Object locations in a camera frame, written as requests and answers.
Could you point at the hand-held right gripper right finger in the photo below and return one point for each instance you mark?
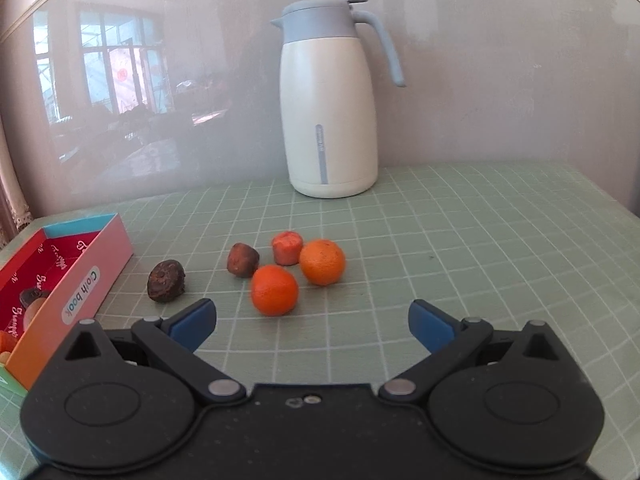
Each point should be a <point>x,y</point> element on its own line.
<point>430,327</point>

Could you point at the dark brown wrinkled fruit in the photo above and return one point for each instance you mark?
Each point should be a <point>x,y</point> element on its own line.
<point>32,295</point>
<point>166,281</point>

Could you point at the brownish carrot piece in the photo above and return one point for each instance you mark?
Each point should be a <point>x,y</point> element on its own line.
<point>243,259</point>

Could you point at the green checked tablecloth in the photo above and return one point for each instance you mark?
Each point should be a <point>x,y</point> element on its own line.
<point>450,260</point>

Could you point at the tangerine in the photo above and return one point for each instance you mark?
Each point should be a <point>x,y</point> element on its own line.
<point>274,290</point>
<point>322,261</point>

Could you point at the brown kiwi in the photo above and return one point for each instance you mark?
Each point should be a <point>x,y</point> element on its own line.
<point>32,312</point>

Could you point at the small beige longan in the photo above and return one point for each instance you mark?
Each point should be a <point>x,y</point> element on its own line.
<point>4,357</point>

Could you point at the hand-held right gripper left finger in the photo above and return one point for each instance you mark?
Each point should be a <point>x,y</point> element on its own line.
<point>192,325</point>

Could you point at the colourful cardboard box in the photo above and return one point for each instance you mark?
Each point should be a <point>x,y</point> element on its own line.
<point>75,285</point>

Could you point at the beige lace curtain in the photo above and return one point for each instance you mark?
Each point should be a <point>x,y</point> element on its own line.
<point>10,200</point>

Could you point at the orange carrot piece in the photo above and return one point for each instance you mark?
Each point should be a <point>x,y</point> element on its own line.
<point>287,247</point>
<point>7,341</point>

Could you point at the white and blue thermos jug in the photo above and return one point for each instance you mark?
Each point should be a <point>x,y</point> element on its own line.
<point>327,110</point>

